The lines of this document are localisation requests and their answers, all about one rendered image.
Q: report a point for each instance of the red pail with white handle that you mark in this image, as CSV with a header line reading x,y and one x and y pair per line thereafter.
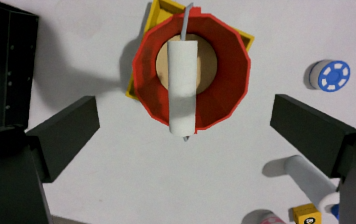
x,y
206,75

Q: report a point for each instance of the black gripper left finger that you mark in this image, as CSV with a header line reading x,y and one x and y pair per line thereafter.
x,y
29,160

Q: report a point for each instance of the yellow rectangular tray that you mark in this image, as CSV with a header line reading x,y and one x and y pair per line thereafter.
x,y
160,11

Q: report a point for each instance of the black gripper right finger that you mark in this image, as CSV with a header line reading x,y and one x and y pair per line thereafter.
x,y
328,143

